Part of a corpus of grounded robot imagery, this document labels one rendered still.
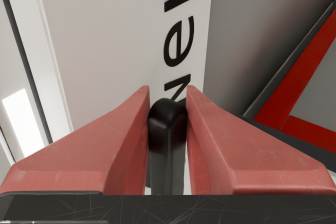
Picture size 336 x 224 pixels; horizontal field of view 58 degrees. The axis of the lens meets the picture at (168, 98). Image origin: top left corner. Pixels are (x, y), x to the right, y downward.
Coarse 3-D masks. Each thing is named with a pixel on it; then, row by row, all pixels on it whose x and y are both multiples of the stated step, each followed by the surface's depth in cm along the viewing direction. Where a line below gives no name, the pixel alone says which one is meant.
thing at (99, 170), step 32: (96, 128) 8; (128, 128) 8; (32, 160) 6; (64, 160) 6; (96, 160) 6; (128, 160) 8; (0, 192) 5; (32, 192) 5; (64, 192) 5; (96, 192) 5; (128, 192) 10
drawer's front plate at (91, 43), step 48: (48, 0) 9; (96, 0) 11; (144, 0) 13; (192, 0) 16; (48, 48) 10; (96, 48) 11; (144, 48) 14; (192, 48) 18; (48, 96) 12; (96, 96) 12
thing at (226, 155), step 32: (192, 96) 11; (192, 128) 12; (224, 128) 8; (256, 128) 8; (192, 160) 11; (224, 160) 6; (256, 160) 6; (288, 160) 6; (192, 192) 11; (224, 192) 6; (256, 192) 5; (288, 192) 5; (320, 192) 5
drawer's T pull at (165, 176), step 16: (160, 112) 11; (176, 112) 11; (160, 128) 11; (176, 128) 11; (160, 144) 12; (176, 144) 12; (160, 160) 12; (176, 160) 12; (160, 176) 13; (176, 176) 13; (160, 192) 13; (176, 192) 14
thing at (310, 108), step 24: (312, 48) 47; (288, 72) 41; (312, 72) 41; (288, 96) 37; (312, 96) 37; (264, 120) 33; (288, 120) 33; (312, 120) 33; (288, 144) 29; (312, 144) 29
